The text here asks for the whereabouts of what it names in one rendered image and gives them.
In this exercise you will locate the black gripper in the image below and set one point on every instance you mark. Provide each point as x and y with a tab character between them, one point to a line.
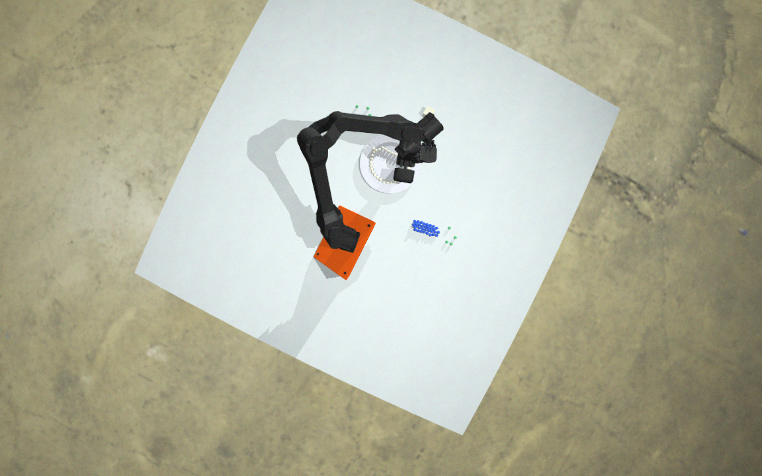
405	175

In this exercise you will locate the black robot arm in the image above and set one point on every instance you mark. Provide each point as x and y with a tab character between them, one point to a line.
315	150

